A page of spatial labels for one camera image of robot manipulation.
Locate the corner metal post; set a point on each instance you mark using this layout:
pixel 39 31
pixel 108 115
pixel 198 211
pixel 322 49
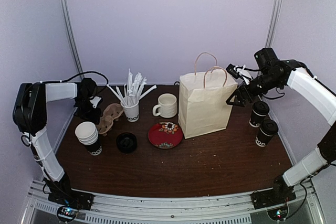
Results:
pixel 276 9
pixel 70 35

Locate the stack of black lids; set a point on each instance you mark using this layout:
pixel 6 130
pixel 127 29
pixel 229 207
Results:
pixel 126 142

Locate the left corner metal post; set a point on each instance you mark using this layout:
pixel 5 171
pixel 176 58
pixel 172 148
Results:
pixel 70 35

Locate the aluminium front rail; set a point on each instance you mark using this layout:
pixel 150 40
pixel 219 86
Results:
pixel 235 208

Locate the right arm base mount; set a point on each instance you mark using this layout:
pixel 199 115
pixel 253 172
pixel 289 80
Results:
pixel 273 200

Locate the red floral plate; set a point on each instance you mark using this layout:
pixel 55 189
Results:
pixel 165 135

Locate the black paper coffee cup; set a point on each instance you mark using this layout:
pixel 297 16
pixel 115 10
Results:
pixel 256 119

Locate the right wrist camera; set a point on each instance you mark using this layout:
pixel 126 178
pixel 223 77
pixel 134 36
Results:
pixel 239 72

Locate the cream paper bag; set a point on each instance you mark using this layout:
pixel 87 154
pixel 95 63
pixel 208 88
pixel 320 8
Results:
pixel 202 100

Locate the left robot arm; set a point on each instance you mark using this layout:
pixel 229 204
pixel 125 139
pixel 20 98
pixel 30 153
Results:
pixel 30 116

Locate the black plastic cup lid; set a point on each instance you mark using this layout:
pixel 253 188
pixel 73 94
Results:
pixel 261 108

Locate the right corner metal post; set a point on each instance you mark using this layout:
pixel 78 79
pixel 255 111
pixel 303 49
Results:
pixel 276 9

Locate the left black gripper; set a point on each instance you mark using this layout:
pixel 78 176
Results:
pixel 93 118

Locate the stack of paper cups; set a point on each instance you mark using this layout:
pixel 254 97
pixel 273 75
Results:
pixel 87 134

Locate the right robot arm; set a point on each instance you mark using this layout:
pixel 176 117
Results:
pixel 314 99

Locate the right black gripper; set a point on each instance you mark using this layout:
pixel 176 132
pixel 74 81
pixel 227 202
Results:
pixel 241 96

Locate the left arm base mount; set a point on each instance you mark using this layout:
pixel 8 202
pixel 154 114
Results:
pixel 71 205

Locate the cream ceramic mug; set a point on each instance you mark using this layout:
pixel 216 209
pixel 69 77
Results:
pixel 166 107

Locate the wrapped white straws bundle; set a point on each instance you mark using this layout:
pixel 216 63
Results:
pixel 133 89

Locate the cardboard cup carrier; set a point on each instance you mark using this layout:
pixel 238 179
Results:
pixel 111 114

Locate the white cup holding straws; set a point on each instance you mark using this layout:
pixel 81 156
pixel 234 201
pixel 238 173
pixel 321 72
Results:
pixel 131 112

